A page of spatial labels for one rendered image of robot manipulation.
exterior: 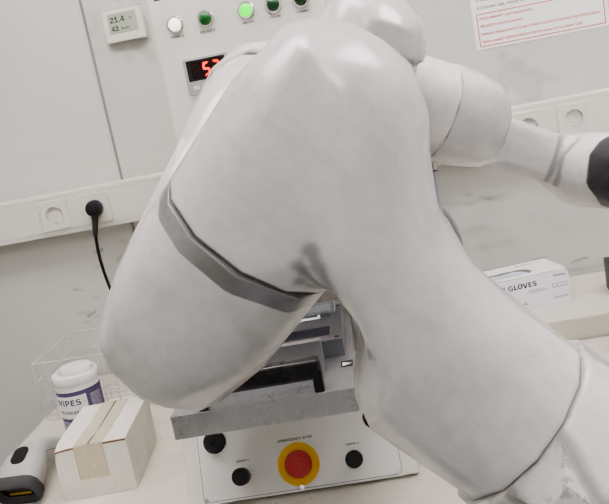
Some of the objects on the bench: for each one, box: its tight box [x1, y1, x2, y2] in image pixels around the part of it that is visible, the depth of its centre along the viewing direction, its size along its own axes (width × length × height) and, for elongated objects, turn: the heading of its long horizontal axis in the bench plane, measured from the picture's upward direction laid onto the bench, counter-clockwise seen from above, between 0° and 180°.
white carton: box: [482, 258, 572, 310], centre depth 158 cm, size 12×23×7 cm, turn 142°
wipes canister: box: [51, 359, 105, 430], centre depth 141 cm, size 9×9×15 cm
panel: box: [194, 351, 405, 504], centre depth 107 cm, size 2×30×19 cm, turn 132°
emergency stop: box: [284, 450, 312, 479], centre depth 107 cm, size 2×4×4 cm, turn 132°
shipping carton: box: [55, 397, 157, 501], centre depth 126 cm, size 19×13×9 cm
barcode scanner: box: [0, 436, 61, 504], centre depth 126 cm, size 20×8×8 cm, turn 42°
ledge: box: [530, 271, 609, 340], centre depth 157 cm, size 30×84×4 cm, turn 132°
